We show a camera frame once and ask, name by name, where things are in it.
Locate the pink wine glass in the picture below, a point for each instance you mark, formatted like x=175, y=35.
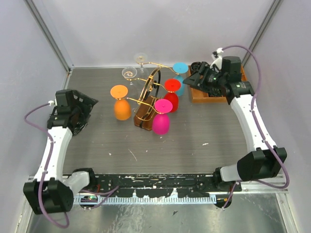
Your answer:
x=161, y=122

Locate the clear wine glass back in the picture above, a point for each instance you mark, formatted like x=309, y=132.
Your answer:
x=141, y=58

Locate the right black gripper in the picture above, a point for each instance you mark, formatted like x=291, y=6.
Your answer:
x=195, y=81

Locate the blue wine glass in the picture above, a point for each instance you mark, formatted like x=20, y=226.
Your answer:
x=180, y=68

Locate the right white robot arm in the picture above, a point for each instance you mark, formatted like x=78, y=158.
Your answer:
x=264, y=158

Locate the white slotted cable duct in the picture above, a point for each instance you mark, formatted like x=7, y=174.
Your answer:
x=173, y=199

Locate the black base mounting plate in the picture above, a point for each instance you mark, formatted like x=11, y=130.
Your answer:
x=157, y=185

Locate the clear wine glass front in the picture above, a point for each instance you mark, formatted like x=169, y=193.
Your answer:
x=130, y=74

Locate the red wine glass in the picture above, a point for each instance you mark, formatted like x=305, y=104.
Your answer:
x=172, y=86

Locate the dark fabric roll left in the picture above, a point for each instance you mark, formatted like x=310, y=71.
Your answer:
x=196, y=67

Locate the wooden compartment tray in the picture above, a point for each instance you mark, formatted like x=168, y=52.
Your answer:
x=201, y=97

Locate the orange wine glass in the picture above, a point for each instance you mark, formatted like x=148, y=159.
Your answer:
x=122, y=110

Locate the gold wire wine glass rack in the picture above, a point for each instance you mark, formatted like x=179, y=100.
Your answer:
x=145, y=112

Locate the clear wine glass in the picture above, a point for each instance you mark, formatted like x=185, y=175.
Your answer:
x=130, y=74
x=141, y=58

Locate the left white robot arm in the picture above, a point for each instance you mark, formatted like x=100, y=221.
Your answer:
x=49, y=193

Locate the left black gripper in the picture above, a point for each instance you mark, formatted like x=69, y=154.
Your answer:
x=87, y=103

